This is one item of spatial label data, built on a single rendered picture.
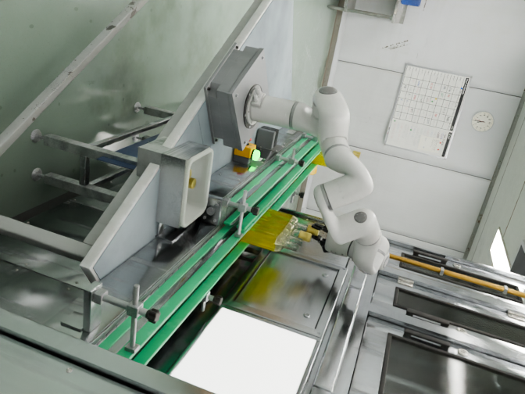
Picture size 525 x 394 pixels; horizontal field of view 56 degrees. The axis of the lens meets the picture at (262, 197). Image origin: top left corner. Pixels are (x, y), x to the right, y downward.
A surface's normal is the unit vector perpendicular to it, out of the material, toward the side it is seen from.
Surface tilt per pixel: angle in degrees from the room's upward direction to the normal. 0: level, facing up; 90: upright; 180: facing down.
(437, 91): 90
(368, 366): 90
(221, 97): 90
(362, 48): 90
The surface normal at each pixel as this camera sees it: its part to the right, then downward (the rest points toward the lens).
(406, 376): 0.16, -0.91
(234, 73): -0.03, -0.62
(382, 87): -0.32, 0.32
